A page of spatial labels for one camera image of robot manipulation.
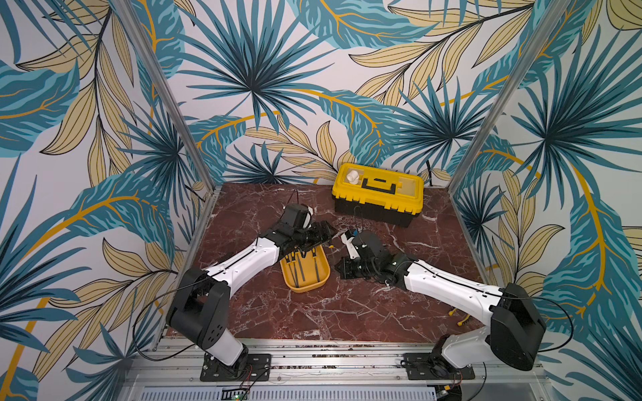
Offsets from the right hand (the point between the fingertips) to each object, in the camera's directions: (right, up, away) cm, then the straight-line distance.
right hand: (334, 266), depth 81 cm
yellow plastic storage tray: (-11, -4, +12) cm, 17 cm away
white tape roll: (+8, +31, +13) cm, 35 cm away
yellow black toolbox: (+18, +24, +16) cm, 34 cm away
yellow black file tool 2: (-12, -3, +12) cm, 17 cm away
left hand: (-1, +9, +3) cm, 9 cm away
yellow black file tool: (-15, 0, +15) cm, 21 cm away
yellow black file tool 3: (-7, +1, +15) cm, 17 cm away
